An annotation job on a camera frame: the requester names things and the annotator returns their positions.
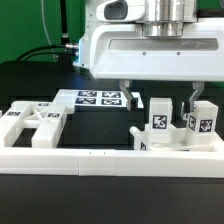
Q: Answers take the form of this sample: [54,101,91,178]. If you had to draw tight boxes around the white chair back frame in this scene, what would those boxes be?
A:
[0,101,75,148]

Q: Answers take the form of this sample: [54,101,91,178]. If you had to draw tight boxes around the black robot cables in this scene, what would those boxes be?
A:
[16,0,81,62]

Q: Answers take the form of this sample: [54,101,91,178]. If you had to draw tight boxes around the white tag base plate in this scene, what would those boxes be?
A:
[53,88,145,110]

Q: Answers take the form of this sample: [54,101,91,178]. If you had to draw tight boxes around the grey thin cable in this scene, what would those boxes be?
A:
[40,0,58,62]

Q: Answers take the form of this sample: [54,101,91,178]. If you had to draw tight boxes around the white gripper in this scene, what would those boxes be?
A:
[85,0,224,114]

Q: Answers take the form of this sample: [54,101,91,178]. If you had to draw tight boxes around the white chair seat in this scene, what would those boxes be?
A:
[130,124,224,152]

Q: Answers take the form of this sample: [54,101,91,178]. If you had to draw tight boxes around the white U-shaped fence frame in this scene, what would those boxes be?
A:
[0,129,224,178]

